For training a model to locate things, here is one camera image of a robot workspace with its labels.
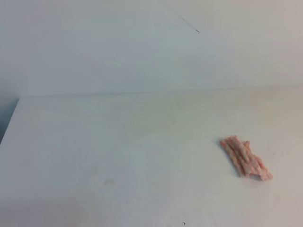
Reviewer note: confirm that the pink striped rag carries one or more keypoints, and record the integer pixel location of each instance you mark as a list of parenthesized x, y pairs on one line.
[(243, 160)]

